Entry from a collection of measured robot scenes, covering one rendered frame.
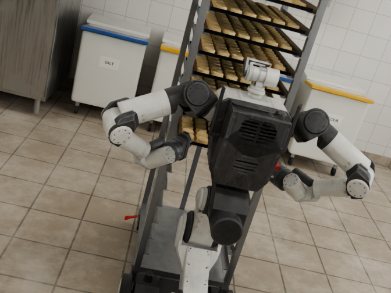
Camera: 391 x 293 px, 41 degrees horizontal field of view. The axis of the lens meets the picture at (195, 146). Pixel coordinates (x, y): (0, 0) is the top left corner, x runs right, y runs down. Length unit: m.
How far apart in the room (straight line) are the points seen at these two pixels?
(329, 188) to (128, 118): 0.79
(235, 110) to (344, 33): 3.49
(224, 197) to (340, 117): 2.81
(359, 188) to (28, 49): 2.92
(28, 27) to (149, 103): 2.50
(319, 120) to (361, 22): 3.32
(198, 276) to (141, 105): 0.82
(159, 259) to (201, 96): 1.16
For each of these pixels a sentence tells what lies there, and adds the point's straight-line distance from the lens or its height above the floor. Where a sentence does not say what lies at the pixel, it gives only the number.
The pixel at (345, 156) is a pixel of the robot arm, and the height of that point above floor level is 1.10.
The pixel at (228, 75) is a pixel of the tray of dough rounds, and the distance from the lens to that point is 2.21.
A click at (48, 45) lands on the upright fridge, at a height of 0.61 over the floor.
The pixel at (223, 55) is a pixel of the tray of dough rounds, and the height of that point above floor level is 1.23.
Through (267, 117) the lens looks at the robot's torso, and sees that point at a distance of 1.67.
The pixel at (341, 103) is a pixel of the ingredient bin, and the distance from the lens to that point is 4.51.
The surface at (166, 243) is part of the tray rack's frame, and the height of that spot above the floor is 0.15.
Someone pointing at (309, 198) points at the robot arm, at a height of 0.85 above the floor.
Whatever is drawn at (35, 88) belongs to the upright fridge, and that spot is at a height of 0.25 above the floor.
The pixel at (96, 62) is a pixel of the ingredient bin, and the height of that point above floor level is 0.50.
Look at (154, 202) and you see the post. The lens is 2.37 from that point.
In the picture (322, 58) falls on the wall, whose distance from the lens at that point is 5.05.
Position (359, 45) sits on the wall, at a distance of 5.11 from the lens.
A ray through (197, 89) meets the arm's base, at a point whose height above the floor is 1.20.
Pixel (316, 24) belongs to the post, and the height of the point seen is 1.45.
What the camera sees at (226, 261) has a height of 0.23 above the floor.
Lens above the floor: 1.67
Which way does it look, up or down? 22 degrees down
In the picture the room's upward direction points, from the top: 16 degrees clockwise
